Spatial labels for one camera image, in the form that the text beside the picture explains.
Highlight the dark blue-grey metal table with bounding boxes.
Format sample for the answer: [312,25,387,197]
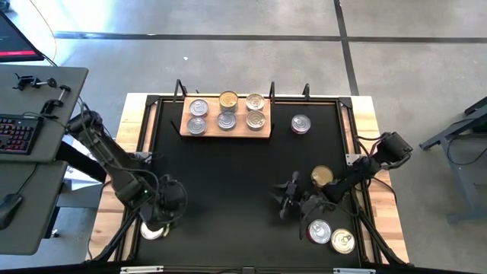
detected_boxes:
[418,94,487,225]

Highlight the silver metal bracket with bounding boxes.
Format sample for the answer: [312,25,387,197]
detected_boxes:
[333,267,377,274]
[119,265,165,274]

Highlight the grey desk with clamps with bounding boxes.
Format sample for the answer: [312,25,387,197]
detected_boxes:
[0,64,89,164]

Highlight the black desk clamp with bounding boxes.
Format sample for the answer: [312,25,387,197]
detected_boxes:
[40,84,72,116]
[12,73,58,91]

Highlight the black backlit keyboard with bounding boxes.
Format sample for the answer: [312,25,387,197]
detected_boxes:
[0,113,45,156]

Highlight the blue label seafood can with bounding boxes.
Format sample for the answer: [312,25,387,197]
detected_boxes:
[245,110,267,131]
[329,228,356,255]
[139,222,170,241]
[245,92,266,112]

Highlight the black computer mouse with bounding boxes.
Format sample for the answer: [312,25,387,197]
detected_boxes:
[0,193,24,231]

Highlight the grey desk with mouse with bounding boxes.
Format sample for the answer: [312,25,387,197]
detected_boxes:
[0,159,68,256]

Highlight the orange floor cable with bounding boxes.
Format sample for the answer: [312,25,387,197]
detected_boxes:
[28,0,59,64]

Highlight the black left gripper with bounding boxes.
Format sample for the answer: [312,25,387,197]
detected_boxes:
[146,174,189,231]

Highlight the red label can silver lid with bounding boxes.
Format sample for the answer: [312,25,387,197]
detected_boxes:
[307,218,333,245]
[189,98,210,118]
[291,114,312,135]
[186,116,208,136]

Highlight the green label can gold lid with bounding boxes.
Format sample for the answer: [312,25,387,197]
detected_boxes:
[310,164,335,189]
[218,90,240,112]

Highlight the wooden shelf with black legs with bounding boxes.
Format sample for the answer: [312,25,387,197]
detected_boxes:
[170,78,275,139]

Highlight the black aluminium rig frame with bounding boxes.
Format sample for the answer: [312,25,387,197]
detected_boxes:
[86,93,411,267]

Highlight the black table mat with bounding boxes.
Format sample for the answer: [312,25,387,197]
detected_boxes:
[135,99,361,268]

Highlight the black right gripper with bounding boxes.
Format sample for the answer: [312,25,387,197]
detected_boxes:
[268,170,332,221]

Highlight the black computer monitor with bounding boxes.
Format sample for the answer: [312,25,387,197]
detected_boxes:
[0,9,46,64]

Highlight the green label can silver lid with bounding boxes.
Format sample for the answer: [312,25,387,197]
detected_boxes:
[216,110,238,131]

